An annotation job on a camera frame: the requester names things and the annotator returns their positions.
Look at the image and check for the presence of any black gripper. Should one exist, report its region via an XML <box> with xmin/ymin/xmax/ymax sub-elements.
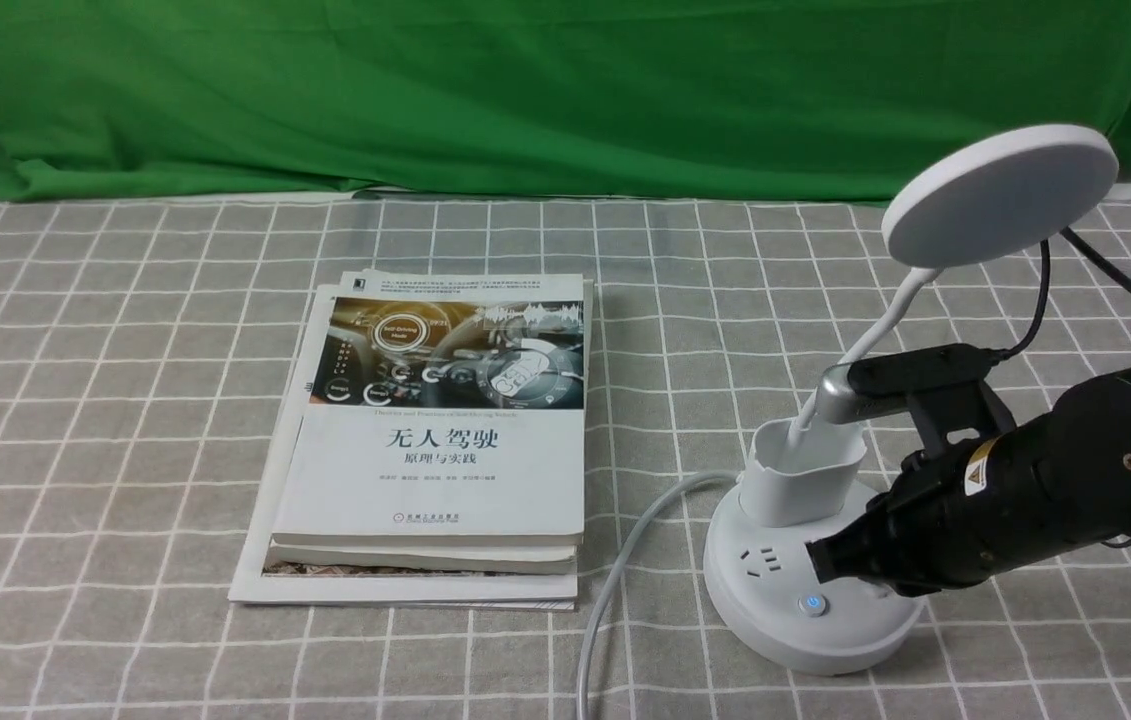
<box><xmin>808</xmin><ymin>425</ymin><xmax>1076</xmax><ymax>596</ymax></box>

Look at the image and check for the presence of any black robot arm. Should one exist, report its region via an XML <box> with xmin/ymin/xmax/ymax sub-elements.
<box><xmin>808</xmin><ymin>345</ymin><xmax>1131</xmax><ymax>597</ymax></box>

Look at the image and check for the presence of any white desk lamp with base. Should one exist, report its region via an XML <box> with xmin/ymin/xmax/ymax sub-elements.
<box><xmin>705</xmin><ymin>124</ymin><xmax>1119</xmax><ymax>676</ymax></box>

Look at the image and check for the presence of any middle book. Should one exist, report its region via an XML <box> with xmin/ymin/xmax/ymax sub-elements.
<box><xmin>262</xmin><ymin>543</ymin><xmax>578</xmax><ymax>576</ymax></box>

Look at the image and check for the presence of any top book white cover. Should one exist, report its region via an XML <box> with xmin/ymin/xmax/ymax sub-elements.
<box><xmin>271</xmin><ymin>272</ymin><xmax>593</xmax><ymax>547</ymax></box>

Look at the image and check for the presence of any bottom white book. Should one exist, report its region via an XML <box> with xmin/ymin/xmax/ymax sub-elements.
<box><xmin>228</xmin><ymin>270</ymin><xmax>593</xmax><ymax>610</ymax></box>

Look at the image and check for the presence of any grey checked tablecloth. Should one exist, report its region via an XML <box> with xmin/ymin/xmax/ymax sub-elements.
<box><xmin>0</xmin><ymin>199</ymin><xmax>1131</xmax><ymax>719</ymax></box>

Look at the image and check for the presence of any green backdrop cloth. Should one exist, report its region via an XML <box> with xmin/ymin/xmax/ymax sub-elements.
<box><xmin>0</xmin><ymin>1</ymin><xmax>1131</xmax><ymax>202</ymax></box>

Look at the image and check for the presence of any white lamp power cable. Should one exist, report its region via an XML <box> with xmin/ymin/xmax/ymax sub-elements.
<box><xmin>575</xmin><ymin>471</ymin><xmax>741</xmax><ymax>720</ymax></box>

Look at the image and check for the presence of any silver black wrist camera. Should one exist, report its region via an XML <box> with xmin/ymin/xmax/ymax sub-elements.
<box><xmin>813</xmin><ymin>342</ymin><xmax>1016</xmax><ymax>469</ymax></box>

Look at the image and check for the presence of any black cable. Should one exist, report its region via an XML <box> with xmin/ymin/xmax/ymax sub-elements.
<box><xmin>990</xmin><ymin>228</ymin><xmax>1131</xmax><ymax>363</ymax></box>

